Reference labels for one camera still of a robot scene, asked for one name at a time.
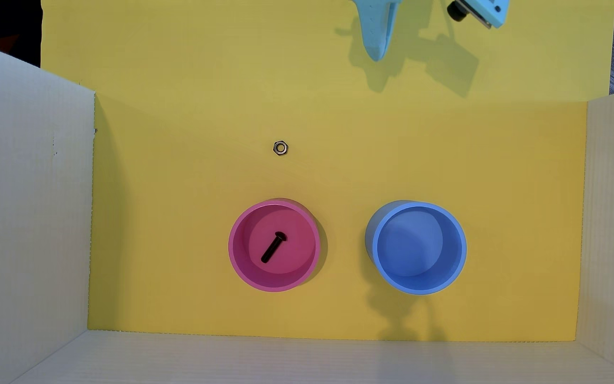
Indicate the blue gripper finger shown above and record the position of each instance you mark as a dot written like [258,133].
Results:
[394,21]
[373,26]

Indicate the yellow paper mat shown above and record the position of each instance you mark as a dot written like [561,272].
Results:
[179,213]

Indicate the cardboard box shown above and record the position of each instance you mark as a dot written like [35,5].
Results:
[19,240]

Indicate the pink round cup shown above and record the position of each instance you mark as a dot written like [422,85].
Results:
[296,266]

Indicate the blue round cup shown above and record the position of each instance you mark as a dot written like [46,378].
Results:
[419,248]

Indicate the small hex nut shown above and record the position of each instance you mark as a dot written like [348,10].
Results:
[280,148]

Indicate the black bolt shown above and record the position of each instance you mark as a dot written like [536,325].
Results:
[273,248]

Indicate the wrist camera on blue mount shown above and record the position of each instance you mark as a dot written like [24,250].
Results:
[485,10]

